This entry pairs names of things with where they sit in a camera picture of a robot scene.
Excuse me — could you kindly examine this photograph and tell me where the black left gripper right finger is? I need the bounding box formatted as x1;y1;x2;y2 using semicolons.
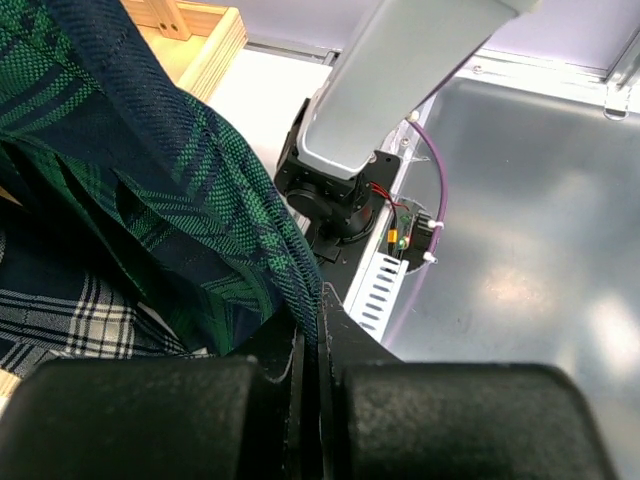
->
317;283;616;479

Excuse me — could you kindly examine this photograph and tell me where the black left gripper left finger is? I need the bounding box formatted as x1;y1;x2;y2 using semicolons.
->
1;316;304;479

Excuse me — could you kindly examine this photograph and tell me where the navy white plaid skirt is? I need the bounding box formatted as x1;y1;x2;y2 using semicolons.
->
1;229;207;378

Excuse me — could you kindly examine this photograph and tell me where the dark green plaid skirt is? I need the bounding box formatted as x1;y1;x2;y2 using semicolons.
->
1;1;322;355

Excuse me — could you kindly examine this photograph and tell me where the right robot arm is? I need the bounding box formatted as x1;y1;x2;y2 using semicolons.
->
275;0;535;239

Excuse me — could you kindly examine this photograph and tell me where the wooden clothes rack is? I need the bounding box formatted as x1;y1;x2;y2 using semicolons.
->
122;0;248;102

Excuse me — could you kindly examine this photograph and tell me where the aluminium mounting rail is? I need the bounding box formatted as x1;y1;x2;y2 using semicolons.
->
343;206;409;343

